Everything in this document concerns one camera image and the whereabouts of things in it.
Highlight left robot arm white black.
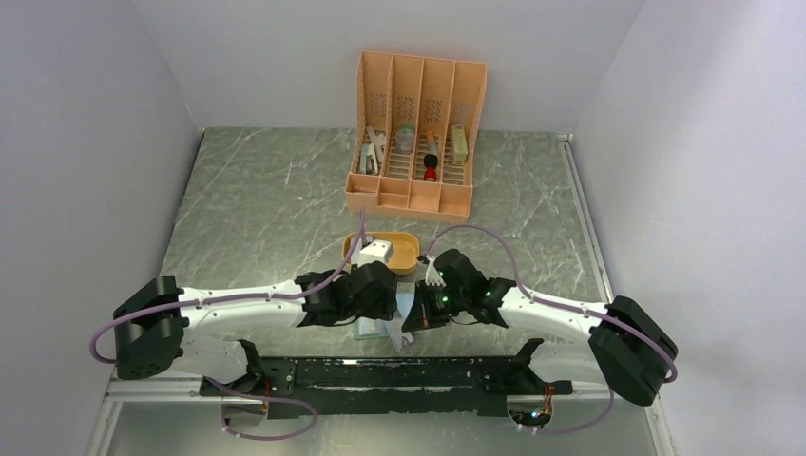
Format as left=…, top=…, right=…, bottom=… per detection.
left=113, top=261, right=397, bottom=395

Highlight yellow oval tray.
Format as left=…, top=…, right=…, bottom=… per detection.
left=342, top=232, right=420, bottom=276

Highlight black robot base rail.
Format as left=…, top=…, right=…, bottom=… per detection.
left=232, top=355, right=573, bottom=419

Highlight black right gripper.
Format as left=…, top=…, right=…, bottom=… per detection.
left=402, top=279, right=469, bottom=333

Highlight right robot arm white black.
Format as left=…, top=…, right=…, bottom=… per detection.
left=402, top=249, right=679, bottom=407

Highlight mint green card holder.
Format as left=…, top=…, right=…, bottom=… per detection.
left=354, top=293, right=414, bottom=349

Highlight orange desk file organizer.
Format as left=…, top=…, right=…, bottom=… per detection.
left=345, top=50, right=488, bottom=222

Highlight clear tape roll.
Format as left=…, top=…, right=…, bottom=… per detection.
left=394, top=125, right=416, bottom=155

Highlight grey stapler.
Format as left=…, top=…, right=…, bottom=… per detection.
left=355, top=125, right=387, bottom=176

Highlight red black marker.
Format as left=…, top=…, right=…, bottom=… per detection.
left=423, top=130, right=439, bottom=182

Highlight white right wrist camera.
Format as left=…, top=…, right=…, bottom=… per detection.
left=423, top=255, right=445, bottom=287

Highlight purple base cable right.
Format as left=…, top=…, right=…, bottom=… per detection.
left=512, top=389, right=615, bottom=437

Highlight pale green eraser box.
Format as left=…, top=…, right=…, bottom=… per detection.
left=451, top=124, right=469, bottom=166

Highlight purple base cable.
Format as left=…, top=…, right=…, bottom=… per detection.
left=219, top=392, right=321, bottom=441
left=512, top=389, right=615, bottom=437

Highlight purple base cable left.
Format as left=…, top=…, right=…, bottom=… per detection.
left=219, top=392, right=321, bottom=441

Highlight aluminium table edge rail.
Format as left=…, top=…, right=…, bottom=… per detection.
left=557, top=132, right=660, bottom=404

